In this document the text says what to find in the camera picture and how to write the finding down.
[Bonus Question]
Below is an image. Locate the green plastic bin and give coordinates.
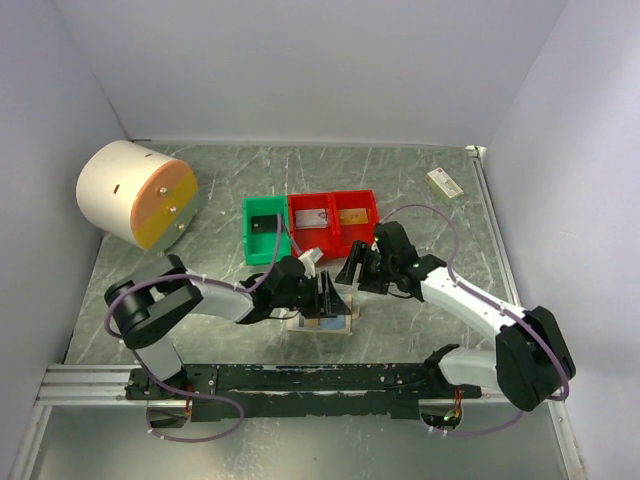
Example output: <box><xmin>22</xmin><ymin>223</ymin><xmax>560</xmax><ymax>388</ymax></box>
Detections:
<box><xmin>243</xmin><ymin>196</ymin><xmax>292</xmax><ymax>266</ymax></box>

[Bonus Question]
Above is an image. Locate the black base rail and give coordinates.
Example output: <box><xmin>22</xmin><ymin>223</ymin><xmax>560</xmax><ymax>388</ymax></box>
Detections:
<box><xmin>124</xmin><ymin>362</ymin><xmax>484</xmax><ymax>424</ymax></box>

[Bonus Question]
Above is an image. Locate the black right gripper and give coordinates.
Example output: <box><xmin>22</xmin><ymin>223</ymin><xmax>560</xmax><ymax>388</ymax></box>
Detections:
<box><xmin>335</xmin><ymin>240</ymin><xmax>396</xmax><ymax>294</ymax></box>

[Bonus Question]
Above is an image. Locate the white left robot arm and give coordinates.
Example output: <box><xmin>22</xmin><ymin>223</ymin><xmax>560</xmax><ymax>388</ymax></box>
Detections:
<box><xmin>104</xmin><ymin>248</ymin><xmax>351</xmax><ymax>399</ymax></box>

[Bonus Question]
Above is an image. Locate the red bin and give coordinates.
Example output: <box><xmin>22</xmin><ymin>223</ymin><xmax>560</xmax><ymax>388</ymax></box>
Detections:
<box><xmin>331</xmin><ymin>190</ymin><xmax>380</xmax><ymax>257</ymax></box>
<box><xmin>288</xmin><ymin>192</ymin><xmax>337</xmax><ymax>259</ymax></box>

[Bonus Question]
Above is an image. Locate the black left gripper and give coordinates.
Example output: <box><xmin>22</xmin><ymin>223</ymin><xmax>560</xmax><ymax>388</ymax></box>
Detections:
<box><xmin>273</xmin><ymin>271</ymin><xmax>352</xmax><ymax>320</ymax></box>

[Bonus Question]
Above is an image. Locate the white cylinder with orange face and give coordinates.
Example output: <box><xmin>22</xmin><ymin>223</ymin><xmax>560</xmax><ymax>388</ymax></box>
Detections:
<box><xmin>76</xmin><ymin>140</ymin><xmax>199</xmax><ymax>253</ymax></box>

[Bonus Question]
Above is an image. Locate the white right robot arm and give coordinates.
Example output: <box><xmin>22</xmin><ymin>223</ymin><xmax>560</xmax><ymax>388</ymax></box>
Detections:
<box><xmin>335</xmin><ymin>221</ymin><xmax>576</xmax><ymax>412</ymax></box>

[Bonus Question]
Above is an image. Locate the small white cardboard box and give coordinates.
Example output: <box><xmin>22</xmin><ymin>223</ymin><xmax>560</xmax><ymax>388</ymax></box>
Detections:
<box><xmin>425</xmin><ymin>167</ymin><xmax>464</xmax><ymax>203</ymax></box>

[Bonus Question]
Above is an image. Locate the black credit card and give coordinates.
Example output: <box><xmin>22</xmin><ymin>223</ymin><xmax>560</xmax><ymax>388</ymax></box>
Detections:
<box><xmin>250</xmin><ymin>213</ymin><xmax>285</xmax><ymax>235</ymax></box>

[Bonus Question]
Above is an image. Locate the orange credit card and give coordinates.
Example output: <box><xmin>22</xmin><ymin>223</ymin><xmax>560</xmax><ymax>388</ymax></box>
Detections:
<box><xmin>338</xmin><ymin>207</ymin><xmax>369</xmax><ymax>226</ymax></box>

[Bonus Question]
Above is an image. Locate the tan card holder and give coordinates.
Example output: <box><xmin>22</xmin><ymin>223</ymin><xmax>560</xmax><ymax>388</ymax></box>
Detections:
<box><xmin>286</xmin><ymin>294</ymin><xmax>360</xmax><ymax>335</ymax></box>

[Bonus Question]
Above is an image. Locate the silver credit card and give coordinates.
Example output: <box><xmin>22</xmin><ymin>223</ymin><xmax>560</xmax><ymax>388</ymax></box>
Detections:
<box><xmin>294</xmin><ymin>208</ymin><xmax>329</xmax><ymax>230</ymax></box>

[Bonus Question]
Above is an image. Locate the red bin right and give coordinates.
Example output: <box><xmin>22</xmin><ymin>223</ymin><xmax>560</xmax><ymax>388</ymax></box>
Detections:
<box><xmin>331</xmin><ymin>190</ymin><xmax>380</xmax><ymax>257</ymax></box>

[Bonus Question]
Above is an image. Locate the red bin middle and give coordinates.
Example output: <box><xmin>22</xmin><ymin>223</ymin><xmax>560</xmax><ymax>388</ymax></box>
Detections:
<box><xmin>288</xmin><ymin>192</ymin><xmax>337</xmax><ymax>259</ymax></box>

